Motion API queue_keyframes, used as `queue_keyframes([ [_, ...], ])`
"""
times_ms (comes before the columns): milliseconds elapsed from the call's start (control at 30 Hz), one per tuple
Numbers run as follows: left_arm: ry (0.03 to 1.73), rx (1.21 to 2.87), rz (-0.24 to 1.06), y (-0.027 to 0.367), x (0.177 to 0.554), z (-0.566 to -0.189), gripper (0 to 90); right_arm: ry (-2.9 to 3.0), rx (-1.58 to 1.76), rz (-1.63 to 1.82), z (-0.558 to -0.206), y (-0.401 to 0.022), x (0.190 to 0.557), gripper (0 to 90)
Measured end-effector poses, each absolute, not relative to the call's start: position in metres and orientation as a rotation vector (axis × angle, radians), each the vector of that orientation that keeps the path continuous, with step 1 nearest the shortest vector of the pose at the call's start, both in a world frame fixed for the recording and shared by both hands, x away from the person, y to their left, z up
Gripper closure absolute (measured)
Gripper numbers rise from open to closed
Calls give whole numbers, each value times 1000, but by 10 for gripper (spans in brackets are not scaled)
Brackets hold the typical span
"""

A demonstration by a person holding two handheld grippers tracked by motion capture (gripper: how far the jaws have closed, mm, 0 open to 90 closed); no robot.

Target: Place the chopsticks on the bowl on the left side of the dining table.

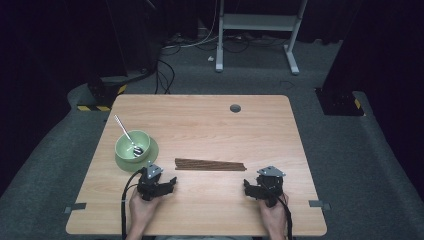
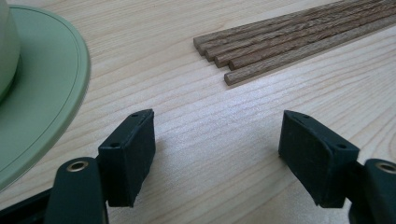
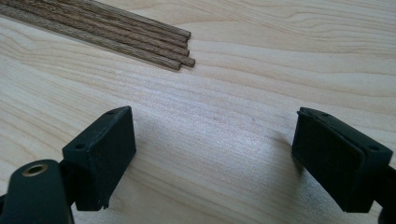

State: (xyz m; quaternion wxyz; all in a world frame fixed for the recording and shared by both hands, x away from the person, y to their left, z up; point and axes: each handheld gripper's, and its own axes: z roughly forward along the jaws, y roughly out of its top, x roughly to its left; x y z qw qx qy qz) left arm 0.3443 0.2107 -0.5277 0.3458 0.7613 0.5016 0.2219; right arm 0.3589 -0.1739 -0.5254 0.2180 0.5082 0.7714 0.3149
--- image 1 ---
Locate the grey tape strip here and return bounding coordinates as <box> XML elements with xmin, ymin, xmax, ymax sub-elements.
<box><xmin>64</xmin><ymin>202</ymin><xmax>87</xmax><ymax>214</ymax></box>
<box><xmin>308</xmin><ymin>199</ymin><xmax>332</xmax><ymax>211</ymax></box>

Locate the pile of brown wooden chopsticks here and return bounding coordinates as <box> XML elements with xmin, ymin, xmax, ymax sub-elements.
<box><xmin>174</xmin><ymin>157</ymin><xmax>248</xmax><ymax>172</ymax></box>

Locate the black floor cable loop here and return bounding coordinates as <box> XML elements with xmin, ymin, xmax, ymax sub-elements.
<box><xmin>154</xmin><ymin>59</ymin><xmax>176</xmax><ymax>95</ymax></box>

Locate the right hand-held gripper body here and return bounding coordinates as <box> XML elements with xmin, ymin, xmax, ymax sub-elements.
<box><xmin>256</xmin><ymin>165</ymin><xmax>287</xmax><ymax>208</ymax></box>

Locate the black base with hazard stripes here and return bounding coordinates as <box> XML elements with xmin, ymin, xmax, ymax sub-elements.
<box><xmin>77</xmin><ymin>74</ymin><xmax>128</xmax><ymax>113</ymax></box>
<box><xmin>314</xmin><ymin>87</ymin><xmax>365</xmax><ymax>117</ymax></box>

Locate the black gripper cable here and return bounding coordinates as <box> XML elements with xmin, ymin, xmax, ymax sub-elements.
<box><xmin>120</xmin><ymin>168</ymin><xmax>145</xmax><ymax>240</ymax></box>
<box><xmin>276</xmin><ymin>194</ymin><xmax>294</xmax><ymax>240</ymax></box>

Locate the person's left hand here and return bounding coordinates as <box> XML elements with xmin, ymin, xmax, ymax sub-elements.
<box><xmin>128</xmin><ymin>193</ymin><xmax>160</xmax><ymax>231</ymax></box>

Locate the green plate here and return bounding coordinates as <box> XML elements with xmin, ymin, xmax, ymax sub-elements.
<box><xmin>114</xmin><ymin>135</ymin><xmax>160</xmax><ymax>173</ymax></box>

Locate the black upright case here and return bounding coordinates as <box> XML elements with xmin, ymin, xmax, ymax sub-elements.
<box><xmin>106</xmin><ymin>0</ymin><xmax>162</xmax><ymax>76</ymax></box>

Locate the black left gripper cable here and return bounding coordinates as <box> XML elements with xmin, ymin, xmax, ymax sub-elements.
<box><xmin>120</xmin><ymin>168</ymin><xmax>145</xmax><ymax>240</ymax></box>

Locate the white metal stand frame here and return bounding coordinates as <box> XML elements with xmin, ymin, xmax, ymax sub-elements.
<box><xmin>215</xmin><ymin>0</ymin><xmax>308</xmax><ymax>76</ymax></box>

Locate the bundle of black floor cables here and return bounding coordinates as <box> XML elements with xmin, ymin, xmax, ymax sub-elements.
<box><xmin>196</xmin><ymin>33</ymin><xmax>288</xmax><ymax>54</ymax></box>

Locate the person's right hand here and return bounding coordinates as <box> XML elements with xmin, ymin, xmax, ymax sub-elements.
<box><xmin>259</xmin><ymin>196</ymin><xmax>289</xmax><ymax>234</ymax></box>

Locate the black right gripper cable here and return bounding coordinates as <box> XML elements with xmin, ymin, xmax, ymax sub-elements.
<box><xmin>276</xmin><ymin>194</ymin><xmax>294</xmax><ymax>240</ymax></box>

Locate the white floor cable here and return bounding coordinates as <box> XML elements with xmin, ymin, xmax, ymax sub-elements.
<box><xmin>162</xmin><ymin>0</ymin><xmax>220</xmax><ymax>51</ymax></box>

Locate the metal spoon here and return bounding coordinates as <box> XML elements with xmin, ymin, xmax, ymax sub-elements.
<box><xmin>113</xmin><ymin>114</ymin><xmax>144</xmax><ymax>158</ymax></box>

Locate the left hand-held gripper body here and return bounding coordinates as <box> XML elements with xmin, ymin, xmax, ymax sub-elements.
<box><xmin>137</xmin><ymin>161</ymin><xmax>164</xmax><ymax>202</ymax></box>

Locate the green bowl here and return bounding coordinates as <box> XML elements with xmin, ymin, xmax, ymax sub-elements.
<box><xmin>114</xmin><ymin>129</ymin><xmax>152</xmax><ymax>164</ymax></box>

